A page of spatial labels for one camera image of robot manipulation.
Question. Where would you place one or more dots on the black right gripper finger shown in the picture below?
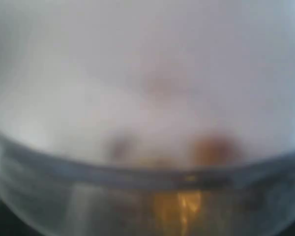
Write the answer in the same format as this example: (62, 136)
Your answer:
(8, 221)

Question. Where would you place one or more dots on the clear plastic jar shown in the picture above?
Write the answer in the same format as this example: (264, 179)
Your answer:
(60, 197)

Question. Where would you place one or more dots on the gold coins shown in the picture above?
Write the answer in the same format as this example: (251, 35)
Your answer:
(175, 212)

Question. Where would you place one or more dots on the clear plastic dome lid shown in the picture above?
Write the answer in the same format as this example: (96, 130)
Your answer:
(77, 74)

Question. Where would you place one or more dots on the brown wooden blocks pile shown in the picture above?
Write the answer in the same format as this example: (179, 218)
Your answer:
(173, 154)

